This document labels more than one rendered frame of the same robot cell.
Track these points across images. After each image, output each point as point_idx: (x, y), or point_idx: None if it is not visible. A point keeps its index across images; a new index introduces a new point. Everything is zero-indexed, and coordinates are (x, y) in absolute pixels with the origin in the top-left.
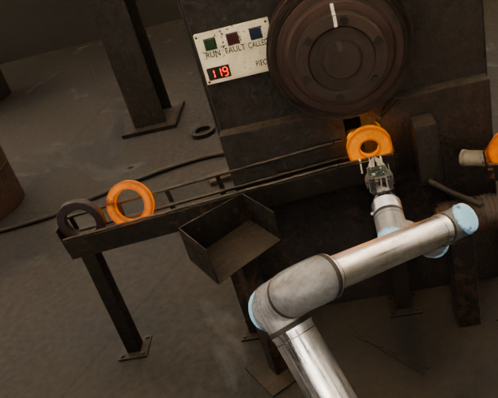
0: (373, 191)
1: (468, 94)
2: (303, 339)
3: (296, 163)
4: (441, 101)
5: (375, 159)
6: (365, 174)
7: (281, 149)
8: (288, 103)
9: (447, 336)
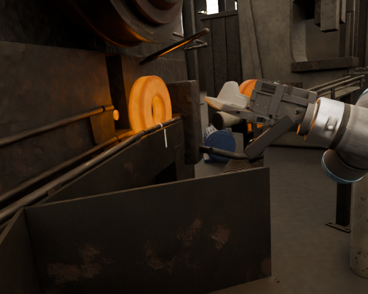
0: (275, 116)
1: (180, 72)
2: None
3: (45, 156)
4: (170, 73)
5: (212, 98)
6: (168, 148)
7: (14, 118)
8: (1, 17)
9: None
